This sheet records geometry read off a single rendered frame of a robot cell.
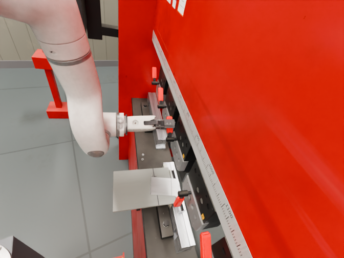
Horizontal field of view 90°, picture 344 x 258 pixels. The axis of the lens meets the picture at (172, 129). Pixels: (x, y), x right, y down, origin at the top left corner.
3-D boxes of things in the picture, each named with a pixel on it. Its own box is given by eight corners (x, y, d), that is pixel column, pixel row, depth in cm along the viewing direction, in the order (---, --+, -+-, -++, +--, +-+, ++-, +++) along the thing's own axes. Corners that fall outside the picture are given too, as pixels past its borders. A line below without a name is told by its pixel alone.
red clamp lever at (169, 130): (166, 115, 65) (167, 142, 64) (176, 115, 66) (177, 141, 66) (164, 116, 67) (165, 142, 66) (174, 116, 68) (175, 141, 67)
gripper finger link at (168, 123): (158, 117, 59) (176, 118, 61) (156, 119, 62) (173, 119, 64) (158, 127, 59) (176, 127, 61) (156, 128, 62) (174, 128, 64)
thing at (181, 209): (168, 172, 88) (169, 169, 86) (173, 172, 89) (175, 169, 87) (177, 213, 75) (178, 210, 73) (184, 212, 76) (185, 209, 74)
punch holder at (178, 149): (169, 143, 75) (178, 114, 64) (187, 142, 78) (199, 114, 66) (177, 173, 65) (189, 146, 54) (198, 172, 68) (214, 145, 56)
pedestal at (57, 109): (52, 108, 234) (31, 45, 178) (73, 109, 242) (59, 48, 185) (48, 118, 221) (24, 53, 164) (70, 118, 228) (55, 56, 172)
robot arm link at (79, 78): (84, 83, 32) (113, 158, 56) (91, 39, 41) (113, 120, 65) (28, 85, 30) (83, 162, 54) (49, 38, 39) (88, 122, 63)
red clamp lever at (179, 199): (171, 203, 59) (178, 190, 52) (183, 201, 60) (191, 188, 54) (172, 208, 58) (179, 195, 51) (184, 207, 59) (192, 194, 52)
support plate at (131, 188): (113, 172, 80) (113, 171, 79) (168, 168, 88) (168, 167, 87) (112, 212, 68) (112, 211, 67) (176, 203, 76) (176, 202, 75)
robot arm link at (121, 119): (116, 110, 56) (126, 110, 57) (116, 114, 65) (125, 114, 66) (116, 135, 56) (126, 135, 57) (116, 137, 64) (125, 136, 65)
